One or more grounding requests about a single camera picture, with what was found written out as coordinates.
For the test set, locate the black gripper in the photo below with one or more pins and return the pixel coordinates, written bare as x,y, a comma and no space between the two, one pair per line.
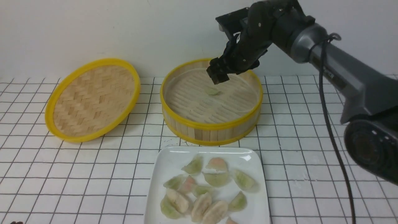
249,36

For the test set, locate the green dumpling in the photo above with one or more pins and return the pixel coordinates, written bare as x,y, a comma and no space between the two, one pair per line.
210,91
239,203
168,210
195,166

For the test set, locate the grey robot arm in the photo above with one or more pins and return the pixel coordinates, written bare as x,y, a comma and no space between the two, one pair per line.
371,98

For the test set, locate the white square plate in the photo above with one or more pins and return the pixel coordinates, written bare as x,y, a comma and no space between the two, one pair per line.
169,164

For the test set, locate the green dumpling plate centre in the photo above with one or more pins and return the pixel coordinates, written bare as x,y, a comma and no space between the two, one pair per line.
217,179

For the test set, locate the green dumpling plate right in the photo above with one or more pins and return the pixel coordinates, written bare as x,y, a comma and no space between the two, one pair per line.
244,181

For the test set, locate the green dumpling plate left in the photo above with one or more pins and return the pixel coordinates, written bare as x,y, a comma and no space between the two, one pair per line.
174,182

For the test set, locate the small green dumpling plate middle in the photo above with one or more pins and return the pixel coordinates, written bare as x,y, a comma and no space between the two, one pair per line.
198,190

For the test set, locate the pink dumpling plate left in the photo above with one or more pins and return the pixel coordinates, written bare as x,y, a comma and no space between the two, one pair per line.
187,185

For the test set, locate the yellow rimmed bamboo steamer basket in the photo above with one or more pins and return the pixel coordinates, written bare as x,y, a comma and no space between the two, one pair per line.
206,120

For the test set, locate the yellow rimmed bamboo steamer lid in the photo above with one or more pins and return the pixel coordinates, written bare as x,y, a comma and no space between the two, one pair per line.
92,100

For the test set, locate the white dumpling bottom middle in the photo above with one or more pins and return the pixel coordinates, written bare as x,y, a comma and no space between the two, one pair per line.
201,205

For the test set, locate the white dumpling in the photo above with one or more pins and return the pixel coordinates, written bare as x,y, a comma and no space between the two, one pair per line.
216,212
201,205
180,202

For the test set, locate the white dumpling lower left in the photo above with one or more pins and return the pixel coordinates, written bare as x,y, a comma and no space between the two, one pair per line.
180,202

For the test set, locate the white dumpling bottom right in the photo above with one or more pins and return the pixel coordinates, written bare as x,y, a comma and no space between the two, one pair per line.
216,212

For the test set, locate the pink dumpling bottom edge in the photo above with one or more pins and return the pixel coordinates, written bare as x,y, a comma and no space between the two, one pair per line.
230,221

